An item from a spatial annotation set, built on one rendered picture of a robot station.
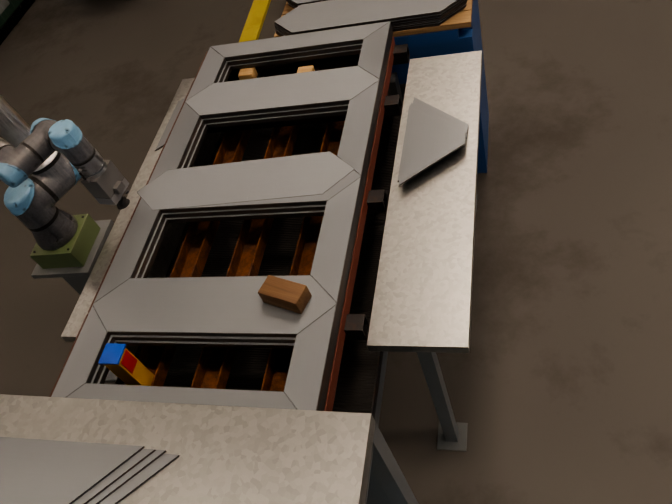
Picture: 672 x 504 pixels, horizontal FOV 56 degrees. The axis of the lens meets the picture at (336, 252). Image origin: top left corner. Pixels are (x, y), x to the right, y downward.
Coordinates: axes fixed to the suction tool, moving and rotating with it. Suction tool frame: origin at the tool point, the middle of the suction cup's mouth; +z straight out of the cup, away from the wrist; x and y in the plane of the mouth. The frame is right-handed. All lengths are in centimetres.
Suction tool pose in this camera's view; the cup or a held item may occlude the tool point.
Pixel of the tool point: (123, 204)
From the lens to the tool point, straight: 202.8
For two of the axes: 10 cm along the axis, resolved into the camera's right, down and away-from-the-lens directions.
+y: 2.9, -8.1, 5.1
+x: -9.2, -0.9, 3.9
